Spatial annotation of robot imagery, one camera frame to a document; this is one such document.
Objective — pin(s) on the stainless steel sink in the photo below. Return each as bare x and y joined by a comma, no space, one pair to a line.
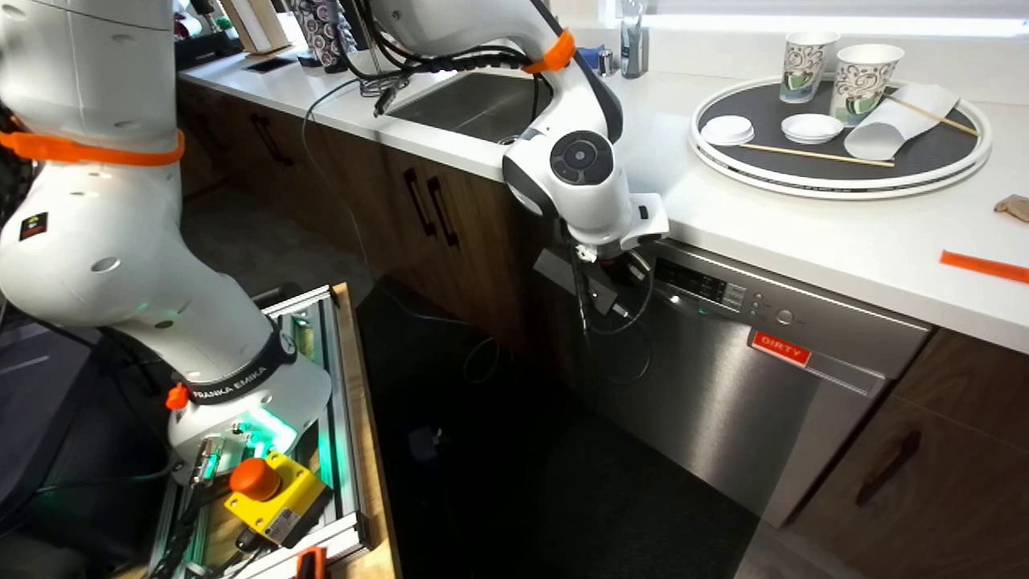
470,105

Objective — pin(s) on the wooden chopstick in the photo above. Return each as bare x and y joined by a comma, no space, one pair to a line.
935,115
815,153

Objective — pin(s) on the chrome kitchen faucet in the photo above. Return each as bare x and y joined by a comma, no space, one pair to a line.
636,38

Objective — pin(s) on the red dishwasher label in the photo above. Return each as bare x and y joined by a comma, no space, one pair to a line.
784,350

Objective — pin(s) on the yellow emergency stop box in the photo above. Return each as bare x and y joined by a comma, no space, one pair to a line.
267,493

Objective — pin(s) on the patterned dark container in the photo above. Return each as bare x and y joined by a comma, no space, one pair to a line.
324,34

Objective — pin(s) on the white rectangular dish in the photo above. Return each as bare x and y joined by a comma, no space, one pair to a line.
923,102
884,140

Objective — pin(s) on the wooden cutting board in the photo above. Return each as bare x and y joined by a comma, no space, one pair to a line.
259,21

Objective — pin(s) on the dark wooden drawer cabinet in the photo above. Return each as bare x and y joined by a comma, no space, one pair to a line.
945,471

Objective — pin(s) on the small white bowl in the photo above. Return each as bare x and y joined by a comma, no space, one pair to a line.
727,129
811,129

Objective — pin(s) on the dark wooden sink cabinet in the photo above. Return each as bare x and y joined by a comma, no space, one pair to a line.
356,212

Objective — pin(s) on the small brown item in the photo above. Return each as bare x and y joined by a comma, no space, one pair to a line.
1015,208

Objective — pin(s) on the stainless steel dishwasher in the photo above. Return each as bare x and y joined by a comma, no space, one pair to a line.
727,407

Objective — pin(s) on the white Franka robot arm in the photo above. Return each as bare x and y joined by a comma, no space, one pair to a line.
84,246

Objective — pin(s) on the round black white-rimmed tray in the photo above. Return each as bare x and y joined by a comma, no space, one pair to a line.
945,154

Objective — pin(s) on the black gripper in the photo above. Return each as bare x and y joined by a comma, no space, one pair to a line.
571,264

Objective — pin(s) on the orange flat stick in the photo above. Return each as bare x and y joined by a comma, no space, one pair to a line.
986,264

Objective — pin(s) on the patterned paper cup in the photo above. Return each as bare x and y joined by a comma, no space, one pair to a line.
862,80
807,64

